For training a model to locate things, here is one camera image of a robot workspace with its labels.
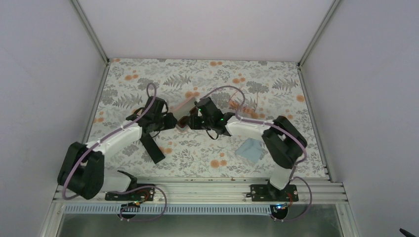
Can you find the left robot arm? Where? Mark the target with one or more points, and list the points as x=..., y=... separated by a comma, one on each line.
x=83, y=170

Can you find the floral table mat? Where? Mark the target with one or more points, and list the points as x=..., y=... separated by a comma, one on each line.
x=275, y=86

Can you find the black glasses case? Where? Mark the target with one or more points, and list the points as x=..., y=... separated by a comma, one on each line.
x=152, y=148

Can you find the brown sunglasses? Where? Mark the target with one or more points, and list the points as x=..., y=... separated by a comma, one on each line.
x=185, y=120

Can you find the pink glasses case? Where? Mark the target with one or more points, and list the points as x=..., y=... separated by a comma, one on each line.
x=182, y=110

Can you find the clear orange sunglasses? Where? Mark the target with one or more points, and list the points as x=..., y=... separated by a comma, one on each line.
x=239, y=100

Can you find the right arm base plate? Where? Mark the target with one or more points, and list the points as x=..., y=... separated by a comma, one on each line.
x=267, y=193

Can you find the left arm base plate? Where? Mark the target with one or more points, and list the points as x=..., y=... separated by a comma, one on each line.
x=138, y=193

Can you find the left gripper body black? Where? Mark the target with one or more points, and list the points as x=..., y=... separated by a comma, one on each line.
x=160, y=125

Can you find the aluminium rail base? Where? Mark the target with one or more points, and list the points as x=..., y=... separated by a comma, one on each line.
x=207, y=208

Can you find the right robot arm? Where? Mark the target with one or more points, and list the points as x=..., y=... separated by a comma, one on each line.
x=285, y=144

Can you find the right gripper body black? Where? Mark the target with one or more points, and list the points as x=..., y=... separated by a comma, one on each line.
x=206, y=125

